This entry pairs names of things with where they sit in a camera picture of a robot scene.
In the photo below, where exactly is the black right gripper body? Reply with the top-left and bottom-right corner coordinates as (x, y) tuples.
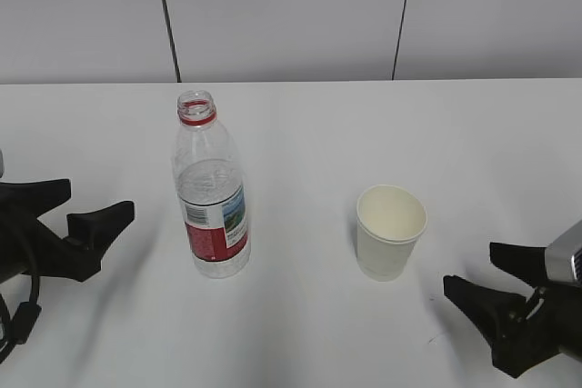
(493, 285), (581, 378)

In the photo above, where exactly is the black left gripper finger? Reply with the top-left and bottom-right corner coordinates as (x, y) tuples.
(66, 201), (135, 270)
(1, 179), (71, 224)

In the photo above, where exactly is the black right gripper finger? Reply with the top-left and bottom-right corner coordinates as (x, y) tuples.
(443, 275), (527, 350)
(489, 242), (549, 288)

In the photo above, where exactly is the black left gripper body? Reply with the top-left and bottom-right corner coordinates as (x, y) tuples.
(1, 210), (101, 283)

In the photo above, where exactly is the clear plastic water bottle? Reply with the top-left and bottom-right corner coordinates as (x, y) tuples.
(172, 91), (251, 279)

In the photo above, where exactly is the white paper cup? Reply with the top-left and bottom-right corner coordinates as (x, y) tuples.
(356, 184), (427, 282)

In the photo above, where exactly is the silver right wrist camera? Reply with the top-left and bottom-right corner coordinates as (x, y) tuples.
(545, 222), (582, 287)

